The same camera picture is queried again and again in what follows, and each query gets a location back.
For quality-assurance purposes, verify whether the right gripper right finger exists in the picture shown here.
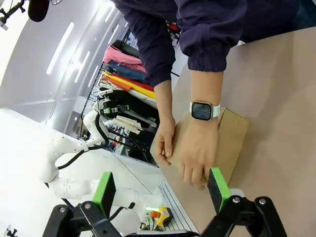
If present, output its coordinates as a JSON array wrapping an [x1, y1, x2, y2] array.
[[199, 167, 287, 237]]

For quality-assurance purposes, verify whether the black microphone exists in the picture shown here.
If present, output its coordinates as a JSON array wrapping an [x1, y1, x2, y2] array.
[[27, 0, 51, 23]]

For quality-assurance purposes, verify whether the person's right forearm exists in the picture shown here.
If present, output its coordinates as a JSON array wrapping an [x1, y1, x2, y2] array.
[[153, 79, 175, 121]]

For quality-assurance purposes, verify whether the person in purple jacket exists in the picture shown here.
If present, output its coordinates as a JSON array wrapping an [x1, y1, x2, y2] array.
[[111, 0, 316, 87]]

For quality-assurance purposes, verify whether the blue garment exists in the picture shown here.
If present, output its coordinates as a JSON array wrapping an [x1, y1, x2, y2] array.
[[106, 61, 147, 81]]

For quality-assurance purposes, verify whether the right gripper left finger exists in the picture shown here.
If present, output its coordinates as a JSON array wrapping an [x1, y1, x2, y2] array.
[[42, 171, 117, 237]]

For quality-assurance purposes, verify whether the aluminium base plate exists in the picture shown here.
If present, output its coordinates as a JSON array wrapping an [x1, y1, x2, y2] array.
[[137, 177, 199, 234]]

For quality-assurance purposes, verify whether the person's left forearm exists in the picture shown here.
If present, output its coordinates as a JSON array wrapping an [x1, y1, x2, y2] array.
[[189, 70, 225, 107]]

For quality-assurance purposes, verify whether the pink garment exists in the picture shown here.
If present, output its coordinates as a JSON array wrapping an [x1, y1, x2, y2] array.
[[102, 45, 147, 74]]

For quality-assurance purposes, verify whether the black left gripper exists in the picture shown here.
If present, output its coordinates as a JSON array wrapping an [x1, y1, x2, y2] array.
[[99, 104, 130, 117]]

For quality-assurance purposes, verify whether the yellow emergency stop button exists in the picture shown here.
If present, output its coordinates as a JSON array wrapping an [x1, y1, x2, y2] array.
[[150, 206, 173, 227]]

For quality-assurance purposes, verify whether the brown cardboard box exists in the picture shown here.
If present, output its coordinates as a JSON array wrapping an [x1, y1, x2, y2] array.
[[150, 107, 250, 186]]

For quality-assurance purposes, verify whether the white smartwatch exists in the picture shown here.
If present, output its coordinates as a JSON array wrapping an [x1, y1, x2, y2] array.
[[189, 100, 221, 122]]

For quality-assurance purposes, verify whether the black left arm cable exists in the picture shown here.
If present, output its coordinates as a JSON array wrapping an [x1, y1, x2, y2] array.
[[56, 114, 110, 171]]

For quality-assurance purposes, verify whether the person's left hand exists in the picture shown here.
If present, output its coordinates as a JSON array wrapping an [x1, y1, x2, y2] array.
[[178, 118, 220, 190]]

